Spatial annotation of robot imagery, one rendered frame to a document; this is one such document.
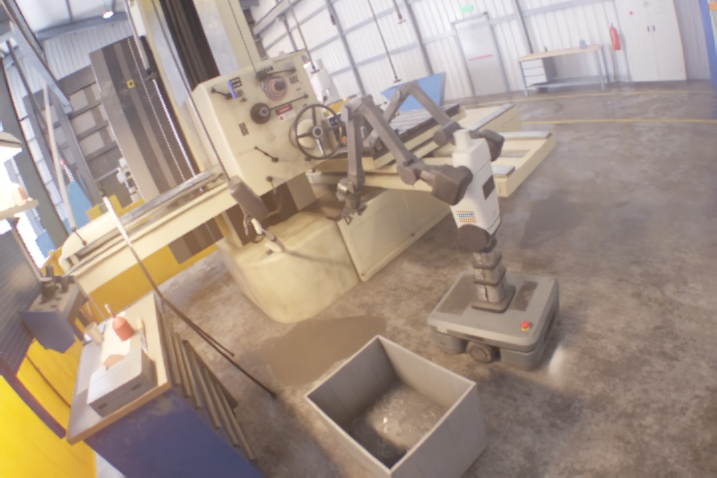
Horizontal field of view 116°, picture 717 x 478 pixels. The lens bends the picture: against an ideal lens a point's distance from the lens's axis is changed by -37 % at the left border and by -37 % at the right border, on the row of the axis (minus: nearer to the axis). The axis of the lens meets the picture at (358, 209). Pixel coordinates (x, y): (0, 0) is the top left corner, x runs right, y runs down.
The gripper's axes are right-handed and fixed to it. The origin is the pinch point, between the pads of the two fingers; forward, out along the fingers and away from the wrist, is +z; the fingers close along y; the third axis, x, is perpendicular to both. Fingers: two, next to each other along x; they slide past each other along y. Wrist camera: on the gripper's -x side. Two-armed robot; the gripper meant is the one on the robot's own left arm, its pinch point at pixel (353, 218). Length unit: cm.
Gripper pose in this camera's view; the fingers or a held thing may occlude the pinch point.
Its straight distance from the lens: 187.7
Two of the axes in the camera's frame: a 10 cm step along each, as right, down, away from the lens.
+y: -6.2, 4.8, -6.1
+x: 7.8, 4.5, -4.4
